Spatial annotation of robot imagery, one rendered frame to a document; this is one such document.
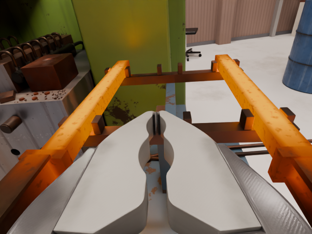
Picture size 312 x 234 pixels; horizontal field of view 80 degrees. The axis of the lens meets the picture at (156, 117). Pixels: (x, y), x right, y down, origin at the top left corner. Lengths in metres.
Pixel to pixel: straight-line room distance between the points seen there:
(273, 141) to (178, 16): 0.88
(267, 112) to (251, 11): 5.21
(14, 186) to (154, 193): 0.35
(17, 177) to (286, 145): 0.24
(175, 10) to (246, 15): 4.42
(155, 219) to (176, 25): 0.86
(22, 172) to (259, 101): 0.27
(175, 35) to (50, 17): 0.58
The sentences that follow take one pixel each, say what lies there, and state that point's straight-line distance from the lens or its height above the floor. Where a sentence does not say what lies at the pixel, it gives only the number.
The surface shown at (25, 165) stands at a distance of 0.21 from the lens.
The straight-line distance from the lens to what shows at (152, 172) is 0.53.
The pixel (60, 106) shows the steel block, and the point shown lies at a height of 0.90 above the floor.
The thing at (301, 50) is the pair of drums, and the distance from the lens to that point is 2.72.
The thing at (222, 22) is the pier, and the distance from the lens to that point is 4.89.
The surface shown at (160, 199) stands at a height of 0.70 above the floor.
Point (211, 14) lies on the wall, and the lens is 4.97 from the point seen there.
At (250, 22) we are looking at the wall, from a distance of 5.49.
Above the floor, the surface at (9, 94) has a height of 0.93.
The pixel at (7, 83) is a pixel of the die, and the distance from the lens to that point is 0.62.
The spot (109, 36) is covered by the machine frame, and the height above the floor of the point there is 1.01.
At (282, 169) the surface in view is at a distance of 0.20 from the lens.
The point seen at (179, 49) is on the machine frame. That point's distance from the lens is 1.06.
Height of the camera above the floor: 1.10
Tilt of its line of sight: 33 degrees down
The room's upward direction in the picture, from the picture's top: 6 degrees counter-clockwise
